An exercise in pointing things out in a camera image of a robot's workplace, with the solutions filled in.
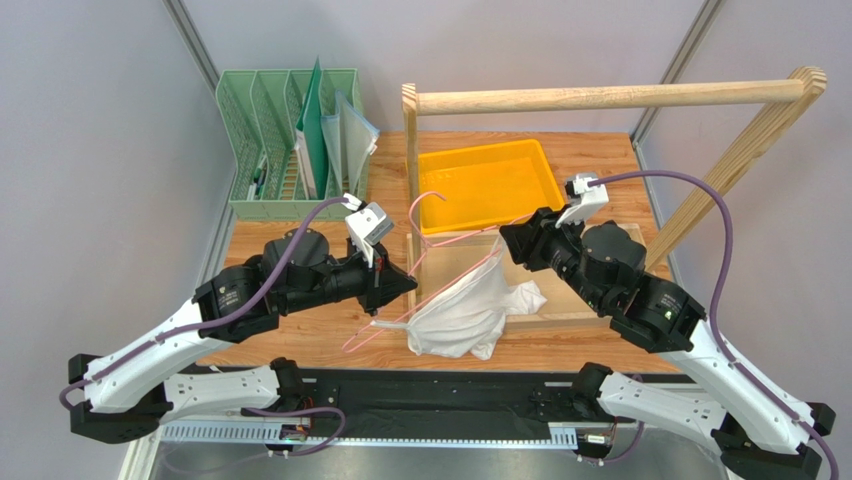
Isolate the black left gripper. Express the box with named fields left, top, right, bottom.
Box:
left=281, top=239, right=419, bottom=317

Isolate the pink wire hanger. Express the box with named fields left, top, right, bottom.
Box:
left=341, top=225, right=504, bottom=353

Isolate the white tank top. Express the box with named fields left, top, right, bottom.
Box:
left=371, top=239, right=547, bottom=360

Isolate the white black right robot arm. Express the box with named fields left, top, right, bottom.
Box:
left=499, top=208, right=835, bottom=479

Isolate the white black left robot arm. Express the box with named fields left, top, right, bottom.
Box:
left=68, top=229, right=417, bottom=444

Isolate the yellow plastic tray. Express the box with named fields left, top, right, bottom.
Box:
left=419, top=139, right=565, bottom=235

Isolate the wooden clothes rack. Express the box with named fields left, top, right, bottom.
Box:
left=401, top=66, right=828, bottom=345

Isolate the translucent document pouch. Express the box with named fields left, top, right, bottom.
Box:
left=320, top=90, right=380, bottom=196

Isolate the green folder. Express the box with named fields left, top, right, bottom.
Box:
left=296, top=58, right=329, bottom=200

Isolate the green file organizer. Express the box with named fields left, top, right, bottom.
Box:
left=215, top=67, right=371, bottom=222

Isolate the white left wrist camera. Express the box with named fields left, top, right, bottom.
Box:
left=343, top=193, right=394, bottom=268

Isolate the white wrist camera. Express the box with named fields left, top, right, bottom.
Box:
left=555, top=172, right=609, bottom=228
left=343, top=193, right=394, bottom=268

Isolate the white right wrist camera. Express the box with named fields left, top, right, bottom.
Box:
left=555, top=172, right=609, bottom=228

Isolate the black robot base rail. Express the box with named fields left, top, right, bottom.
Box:
left=269, top=369, right=614, bottom=439

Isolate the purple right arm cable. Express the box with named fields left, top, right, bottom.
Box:
left=588, top=170, right=841, bottom=480

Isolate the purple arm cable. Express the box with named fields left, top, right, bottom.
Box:
left=58, top=195, right=354, bottom=460
left=588, top=170, right=841, bottom=480

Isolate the white slotted cable duct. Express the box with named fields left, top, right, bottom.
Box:
left=158, top=420, right=579, bottom=450

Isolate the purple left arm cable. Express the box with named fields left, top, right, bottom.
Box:
left=58, top=195, right=354, bottom=460

